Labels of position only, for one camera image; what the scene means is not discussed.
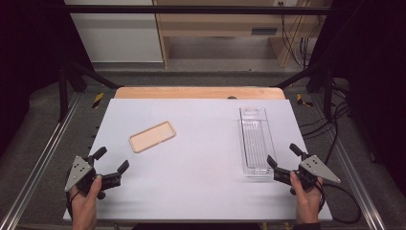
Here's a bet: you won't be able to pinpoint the white power strip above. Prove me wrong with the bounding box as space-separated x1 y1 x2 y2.
273 0 303 8

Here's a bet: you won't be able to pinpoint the grey desk handle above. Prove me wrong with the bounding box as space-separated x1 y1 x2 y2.
251 28 279 35

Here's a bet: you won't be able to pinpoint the hanging desk cables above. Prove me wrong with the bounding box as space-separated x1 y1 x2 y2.
279 1 317 69

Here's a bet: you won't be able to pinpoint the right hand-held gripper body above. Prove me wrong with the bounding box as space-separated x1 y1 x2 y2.
294 154 342 193

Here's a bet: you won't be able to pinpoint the black metal frame stand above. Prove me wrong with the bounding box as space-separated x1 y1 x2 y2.
57 58 124 123
271 61 334 121

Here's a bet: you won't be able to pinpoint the person's right hand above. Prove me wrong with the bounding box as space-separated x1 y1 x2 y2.
289 172 325 224

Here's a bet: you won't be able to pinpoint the black curtain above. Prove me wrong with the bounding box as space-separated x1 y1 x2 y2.
307 0 406 196
0 0 95 157

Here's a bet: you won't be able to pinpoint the person's left hand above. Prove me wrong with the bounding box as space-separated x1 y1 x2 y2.
68 175 103 222

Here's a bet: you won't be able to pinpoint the white table mat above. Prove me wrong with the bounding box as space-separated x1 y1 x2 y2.
62 98 333 222

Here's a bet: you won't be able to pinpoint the white cabinet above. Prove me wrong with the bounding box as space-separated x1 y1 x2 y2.
63 0 164 63

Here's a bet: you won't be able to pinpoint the black frame crossbar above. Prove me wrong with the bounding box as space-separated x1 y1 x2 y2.
63 4 333 15

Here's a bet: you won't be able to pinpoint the aluminium rail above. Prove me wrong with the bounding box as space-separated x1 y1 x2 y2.
0 92 84 230
310 95 388 230

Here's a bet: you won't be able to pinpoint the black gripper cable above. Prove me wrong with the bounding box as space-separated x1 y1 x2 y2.
317 181 363 224

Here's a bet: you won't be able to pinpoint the wooden table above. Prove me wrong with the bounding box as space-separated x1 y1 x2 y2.
114 86 286 100

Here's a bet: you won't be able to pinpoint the black floor cables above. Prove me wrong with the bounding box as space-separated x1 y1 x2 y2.
300 80 350 166

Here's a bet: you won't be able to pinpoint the clear plastic box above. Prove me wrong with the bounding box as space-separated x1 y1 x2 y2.
238 105 278 178

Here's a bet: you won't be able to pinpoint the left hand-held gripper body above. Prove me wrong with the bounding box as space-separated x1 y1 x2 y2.
64 155 98 196

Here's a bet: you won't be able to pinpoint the light wooden desk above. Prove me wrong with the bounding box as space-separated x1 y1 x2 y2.
152 0 333 69

